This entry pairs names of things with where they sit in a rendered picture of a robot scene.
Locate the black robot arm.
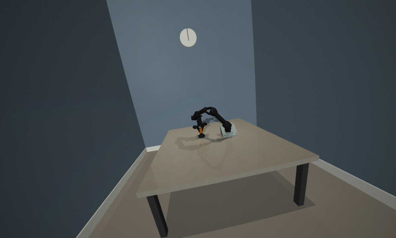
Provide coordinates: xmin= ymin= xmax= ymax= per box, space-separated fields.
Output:
xmin=191 ymin=107 xmax=232 ymax=133

